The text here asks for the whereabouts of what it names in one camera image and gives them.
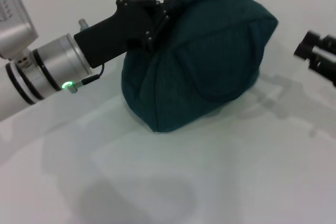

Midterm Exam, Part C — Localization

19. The dark teal fabric lunch bag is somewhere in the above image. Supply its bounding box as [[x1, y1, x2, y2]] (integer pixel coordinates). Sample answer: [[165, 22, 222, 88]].
[[120, 0, 279, 133]]

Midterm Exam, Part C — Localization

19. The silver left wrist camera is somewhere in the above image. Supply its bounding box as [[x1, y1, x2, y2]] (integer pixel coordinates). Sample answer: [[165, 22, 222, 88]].
[[0, 0, 39, 61]]

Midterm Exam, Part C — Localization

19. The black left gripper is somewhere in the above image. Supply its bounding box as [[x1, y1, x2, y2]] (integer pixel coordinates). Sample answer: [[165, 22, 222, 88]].
[[73, 0, 179, 68]]

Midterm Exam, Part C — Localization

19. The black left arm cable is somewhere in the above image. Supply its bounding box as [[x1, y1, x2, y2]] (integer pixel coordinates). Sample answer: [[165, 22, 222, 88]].
[[68, 63, 106, 94]]

